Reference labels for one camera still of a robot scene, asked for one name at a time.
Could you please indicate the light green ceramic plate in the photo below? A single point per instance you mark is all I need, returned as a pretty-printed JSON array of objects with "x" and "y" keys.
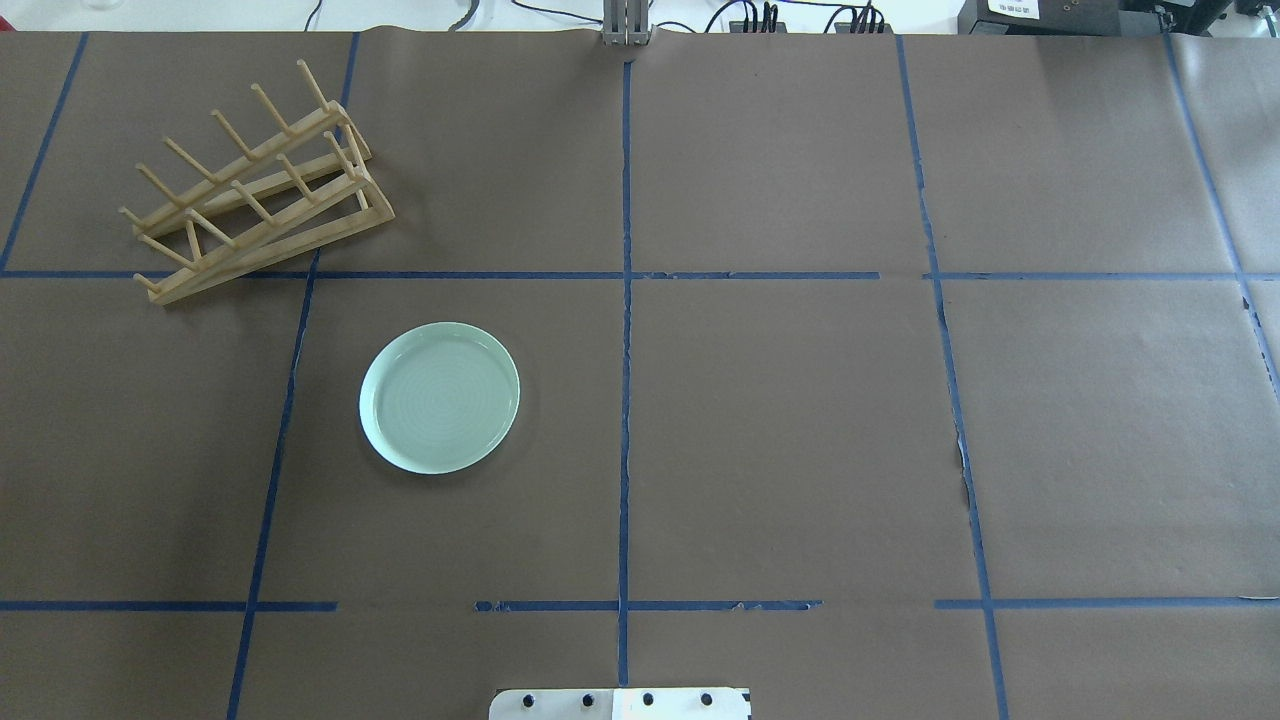
[{"x": 439, "y": 398}]

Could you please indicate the wooden dish rack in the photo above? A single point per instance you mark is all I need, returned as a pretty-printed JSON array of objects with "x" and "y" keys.
[{"x": 297, "y": 191}]

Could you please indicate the brown paper table cover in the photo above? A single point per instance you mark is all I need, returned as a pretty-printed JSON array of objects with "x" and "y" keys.
[{"x": 898, "y": 377}]

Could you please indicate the aluminium frame post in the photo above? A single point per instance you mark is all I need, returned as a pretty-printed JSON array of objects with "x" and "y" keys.
[{"x": 626, "y": 23}]

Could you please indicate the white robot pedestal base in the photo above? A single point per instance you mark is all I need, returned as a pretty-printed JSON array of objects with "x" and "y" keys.
[{"x": 623, "y": 703}]

